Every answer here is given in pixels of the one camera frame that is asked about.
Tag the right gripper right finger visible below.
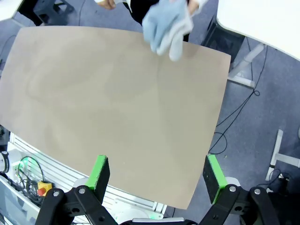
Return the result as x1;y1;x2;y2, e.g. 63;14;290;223
199;154;282;225

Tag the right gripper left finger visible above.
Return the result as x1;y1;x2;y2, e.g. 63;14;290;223
35;154;118;225

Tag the light blue towel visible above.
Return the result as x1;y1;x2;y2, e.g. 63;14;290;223
142;0;188;54

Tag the white table with gray basket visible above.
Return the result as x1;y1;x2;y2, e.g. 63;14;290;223
216;0;300;89

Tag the person's left hand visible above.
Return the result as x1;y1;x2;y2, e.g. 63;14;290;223
187;0;200;15

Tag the person's right hand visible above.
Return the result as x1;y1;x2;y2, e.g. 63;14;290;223
97;0;117;10

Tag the yellow emergency stop button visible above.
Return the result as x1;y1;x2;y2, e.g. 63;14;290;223
37;180;53;197

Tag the black floor device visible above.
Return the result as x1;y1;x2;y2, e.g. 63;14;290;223
267;172;300;195

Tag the white table leg with foot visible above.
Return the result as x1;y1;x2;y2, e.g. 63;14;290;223
266;128;300;181

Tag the person in white shirt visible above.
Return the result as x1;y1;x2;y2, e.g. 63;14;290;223
93;0;209;26

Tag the white aluminium base frame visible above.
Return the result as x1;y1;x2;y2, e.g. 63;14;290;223
7;132;167;214

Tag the bundle of black cables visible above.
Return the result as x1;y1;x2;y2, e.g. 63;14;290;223
14;156;45;203

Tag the black floor cable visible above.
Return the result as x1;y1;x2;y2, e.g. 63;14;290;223
208;44;269;156

